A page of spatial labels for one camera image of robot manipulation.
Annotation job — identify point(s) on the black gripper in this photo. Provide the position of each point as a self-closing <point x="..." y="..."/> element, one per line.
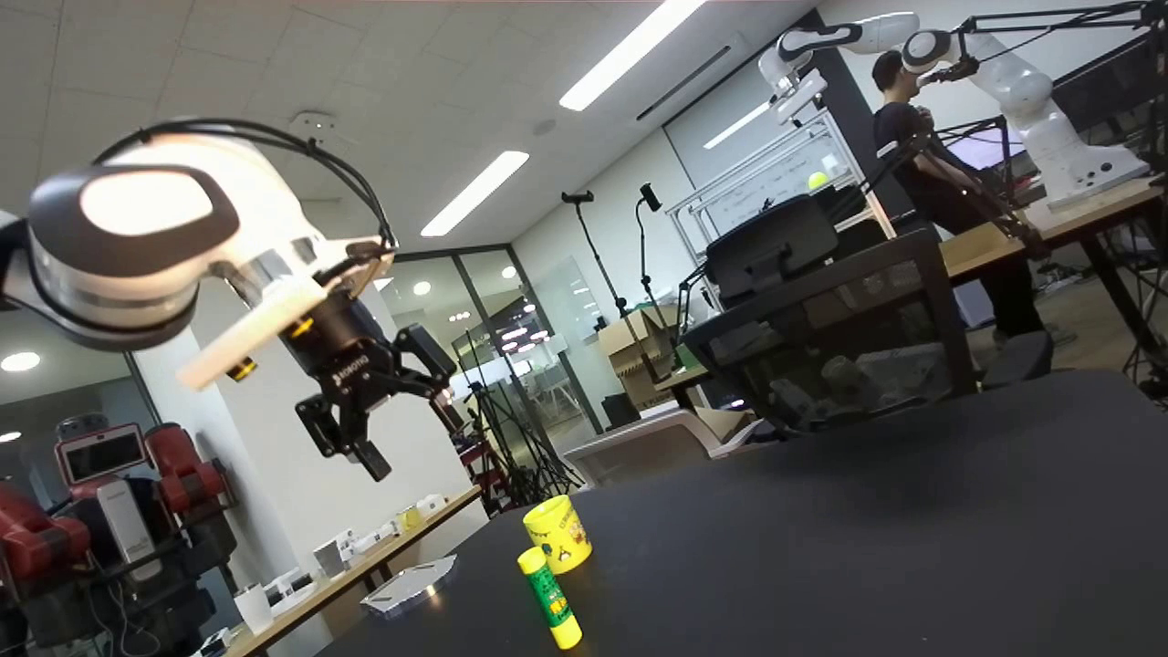
<point x="346" y="352"/>

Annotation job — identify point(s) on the yellow green glue stick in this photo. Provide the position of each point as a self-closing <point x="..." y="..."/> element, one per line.
<point x="548" y="596"/>

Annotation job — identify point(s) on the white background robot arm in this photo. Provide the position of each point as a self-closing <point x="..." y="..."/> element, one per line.
<point x="1033" y="98"/>

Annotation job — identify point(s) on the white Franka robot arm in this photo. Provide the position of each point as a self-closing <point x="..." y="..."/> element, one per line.
<point x="132" y="233"/>

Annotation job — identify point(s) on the yellow mug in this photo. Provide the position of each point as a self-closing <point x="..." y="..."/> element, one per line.
<point x="565" y="535"/>

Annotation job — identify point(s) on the long wooden side table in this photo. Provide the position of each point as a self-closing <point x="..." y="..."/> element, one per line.
<point x="368" y="566"/>

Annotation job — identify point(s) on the white paper sheet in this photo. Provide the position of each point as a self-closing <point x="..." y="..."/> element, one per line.
<point x="406" y="586"/>

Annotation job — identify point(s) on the red Baxter robot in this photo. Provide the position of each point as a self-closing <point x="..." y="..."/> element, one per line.
<point x="177" y="468"/>

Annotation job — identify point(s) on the long ceiling light panel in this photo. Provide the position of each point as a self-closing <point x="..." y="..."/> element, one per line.
<point x="626" y="57"/>
<point x="475" y="193"/>

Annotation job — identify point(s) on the black tripod stand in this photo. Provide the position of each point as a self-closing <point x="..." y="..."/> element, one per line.
<point x="595" y="260"/>
<point x="644" y="241"/>

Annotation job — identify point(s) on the small cardboard box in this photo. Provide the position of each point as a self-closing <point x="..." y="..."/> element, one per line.
<point x="633" y="361"/>

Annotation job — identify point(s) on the ceiling smoke detector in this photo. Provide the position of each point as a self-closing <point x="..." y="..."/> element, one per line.
<point x="316" y="121"/>

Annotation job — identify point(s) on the round ceiling light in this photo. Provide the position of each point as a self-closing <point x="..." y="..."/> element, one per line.
<point x="21" y="362"/>

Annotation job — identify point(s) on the yellow green tennis ball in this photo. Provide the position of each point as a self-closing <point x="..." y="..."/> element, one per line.
<point x="820" y="181"/>

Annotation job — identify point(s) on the person in black shirt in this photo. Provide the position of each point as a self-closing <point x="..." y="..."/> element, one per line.
<point x="925" y="159"/>

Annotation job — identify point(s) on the wooden desk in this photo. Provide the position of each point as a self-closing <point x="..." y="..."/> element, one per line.
<point x="1071" y="221"/>

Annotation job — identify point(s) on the white wrist camera mount plate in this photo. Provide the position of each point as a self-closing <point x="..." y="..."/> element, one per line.
<point x="251" y="327"/>

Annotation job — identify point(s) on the black frame table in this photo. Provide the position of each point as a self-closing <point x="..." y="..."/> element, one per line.
<point x="842" y="342"/>

